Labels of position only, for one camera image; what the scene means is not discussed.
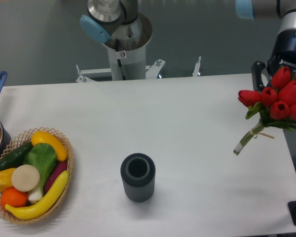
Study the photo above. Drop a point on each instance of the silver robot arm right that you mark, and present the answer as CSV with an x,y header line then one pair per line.
x,y
281,9

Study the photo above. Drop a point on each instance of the orange fruit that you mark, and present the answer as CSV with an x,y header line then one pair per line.
x,y
13,197

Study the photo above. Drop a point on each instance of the dark grey ribbed vase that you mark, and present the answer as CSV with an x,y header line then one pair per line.
x,y
138,177

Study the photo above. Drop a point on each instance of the white metal mounting frame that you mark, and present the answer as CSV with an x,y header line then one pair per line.
x,y
157,70

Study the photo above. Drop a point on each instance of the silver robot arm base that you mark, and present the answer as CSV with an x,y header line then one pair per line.
x,y
123,31

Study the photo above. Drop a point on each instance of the yellow bell pepper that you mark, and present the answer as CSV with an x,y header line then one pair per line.
x,y
6,179

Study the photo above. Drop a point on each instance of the green lettuce leaf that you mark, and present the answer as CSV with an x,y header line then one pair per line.
x,y
43,157

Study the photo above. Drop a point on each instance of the green cucumber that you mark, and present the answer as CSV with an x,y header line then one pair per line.
x,y
16,157

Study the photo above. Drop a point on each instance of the purple sweet potato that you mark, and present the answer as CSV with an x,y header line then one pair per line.
x,y
59,168

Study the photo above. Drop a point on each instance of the yellow banana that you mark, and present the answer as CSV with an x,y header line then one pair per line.
x,y
42,206

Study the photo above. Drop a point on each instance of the woven wicker basket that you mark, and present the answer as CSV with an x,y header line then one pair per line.
x,y
24,138

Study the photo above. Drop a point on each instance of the yellow squash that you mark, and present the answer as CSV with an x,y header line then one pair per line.
x,y
46,137

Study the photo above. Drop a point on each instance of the red tulip bouquet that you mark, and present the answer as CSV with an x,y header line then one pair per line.
x,y
275,104

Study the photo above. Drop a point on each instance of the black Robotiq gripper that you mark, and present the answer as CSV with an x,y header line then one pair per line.
x,y
283,54

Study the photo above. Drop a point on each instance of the beige round disc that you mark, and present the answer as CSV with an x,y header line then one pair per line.
x,y
25,178

